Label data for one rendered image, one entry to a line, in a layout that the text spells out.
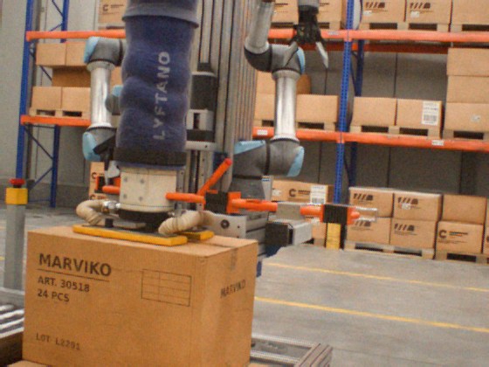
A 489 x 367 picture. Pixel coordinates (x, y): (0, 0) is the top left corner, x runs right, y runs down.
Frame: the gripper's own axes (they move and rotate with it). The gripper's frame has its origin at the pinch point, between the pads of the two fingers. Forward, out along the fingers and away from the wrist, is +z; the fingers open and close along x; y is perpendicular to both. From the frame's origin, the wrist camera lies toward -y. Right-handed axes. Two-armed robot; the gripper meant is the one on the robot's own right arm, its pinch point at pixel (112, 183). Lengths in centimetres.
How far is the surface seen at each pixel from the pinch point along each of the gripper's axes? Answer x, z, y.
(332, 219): -30, 3, 89
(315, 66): 815, -165, -152
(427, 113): 689, -88, 42
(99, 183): -3.0, 0.1, -3.4
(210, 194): -31, -1, 53
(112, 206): -28.0, 5.6, 18.1
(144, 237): -41, 12, 37
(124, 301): -46, 30, 35
